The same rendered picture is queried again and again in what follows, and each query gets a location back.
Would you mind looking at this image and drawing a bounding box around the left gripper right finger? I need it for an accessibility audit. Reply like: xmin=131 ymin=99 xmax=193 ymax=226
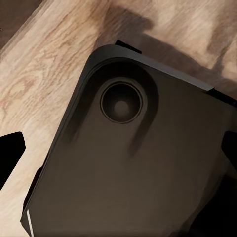
xmin=221 ymin=131 xmax=237 ymax=171

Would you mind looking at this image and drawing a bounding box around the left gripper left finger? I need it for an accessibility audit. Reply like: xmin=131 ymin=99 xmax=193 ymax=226
xmin=0 ymin=131 xmax=26 ymax=191

